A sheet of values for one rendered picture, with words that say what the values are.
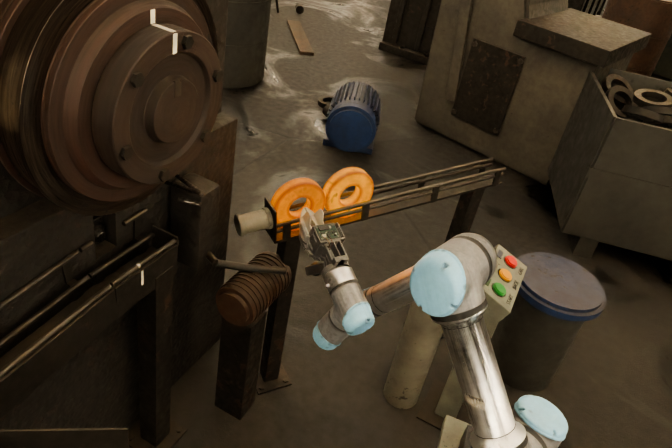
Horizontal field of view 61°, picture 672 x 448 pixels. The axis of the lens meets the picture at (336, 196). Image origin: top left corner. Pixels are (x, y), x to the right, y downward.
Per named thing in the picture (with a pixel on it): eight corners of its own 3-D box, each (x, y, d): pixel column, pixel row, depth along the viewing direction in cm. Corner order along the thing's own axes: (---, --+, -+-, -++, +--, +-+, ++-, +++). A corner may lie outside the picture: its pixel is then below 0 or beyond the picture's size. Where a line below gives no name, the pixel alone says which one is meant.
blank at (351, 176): (322, 172, 156) (327, 178, 153) (371, 161, 162) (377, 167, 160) (319, 217, 165) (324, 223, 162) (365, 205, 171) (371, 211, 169)
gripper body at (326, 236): (337, 219, 144) (356, 258, 138) (327, 238, 150) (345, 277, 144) (310, 223, 140) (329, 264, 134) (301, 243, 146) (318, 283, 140)
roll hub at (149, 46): (95, 200, 98) (84, 40, 83) (200, 144, 120) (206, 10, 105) (120, 212, 96) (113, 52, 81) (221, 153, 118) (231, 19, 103)
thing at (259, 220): (234, 227, 154) (233, 210, 150) (265, 220, 158) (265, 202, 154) (241, 241, 150) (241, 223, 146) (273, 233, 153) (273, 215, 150)
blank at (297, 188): (269, 183, 149) (274, 190, 147) (322, 172, 156) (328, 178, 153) (269, 229, 158) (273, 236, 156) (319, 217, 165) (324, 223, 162)
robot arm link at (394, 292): (496, 211, 124) (357, 284, 157) (473, 226, 116) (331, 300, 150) (524, 257, 123) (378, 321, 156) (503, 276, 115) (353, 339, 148)
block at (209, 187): (165, 257, 151) (166, 180, 138) (185, 242, 157) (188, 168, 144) (198, 274, 147) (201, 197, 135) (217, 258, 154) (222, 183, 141)
